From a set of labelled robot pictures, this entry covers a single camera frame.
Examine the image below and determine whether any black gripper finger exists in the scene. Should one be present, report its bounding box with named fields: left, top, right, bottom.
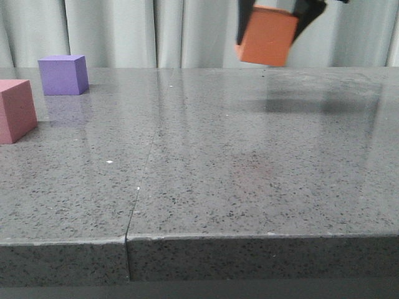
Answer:
left=236, top=0, right=256, bottom=45
left=291, top=0, right=327, bottom=45

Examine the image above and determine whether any orange foam cube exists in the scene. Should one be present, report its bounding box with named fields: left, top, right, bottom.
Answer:
left=236, top=5, right=299, bottom=67

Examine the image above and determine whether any grey curtain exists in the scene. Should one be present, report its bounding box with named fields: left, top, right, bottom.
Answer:
left=1, top=1, right=398, bottom=68

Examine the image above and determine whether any purple foam cube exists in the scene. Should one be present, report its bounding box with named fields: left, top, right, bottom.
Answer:
left=37, top=55, right=89, bottom=95

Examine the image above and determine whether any pink foam cube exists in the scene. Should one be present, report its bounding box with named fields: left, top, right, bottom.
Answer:
left=1, top=79, right=37, bottom=145

